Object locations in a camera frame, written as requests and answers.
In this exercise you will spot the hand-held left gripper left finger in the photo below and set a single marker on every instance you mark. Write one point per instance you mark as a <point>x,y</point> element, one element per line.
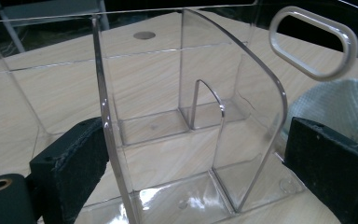
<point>71,168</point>

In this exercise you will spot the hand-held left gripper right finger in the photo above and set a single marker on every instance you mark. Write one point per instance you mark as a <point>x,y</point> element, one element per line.
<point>332,174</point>

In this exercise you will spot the light blue cloth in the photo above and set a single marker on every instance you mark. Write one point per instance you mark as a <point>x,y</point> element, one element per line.
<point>332,102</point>

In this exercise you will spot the clear acrylic divided organizer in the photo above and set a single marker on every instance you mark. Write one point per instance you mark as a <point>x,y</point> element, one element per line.
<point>174,93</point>

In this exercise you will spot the white metal stand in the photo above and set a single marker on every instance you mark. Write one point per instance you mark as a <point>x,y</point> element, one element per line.
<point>46,11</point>

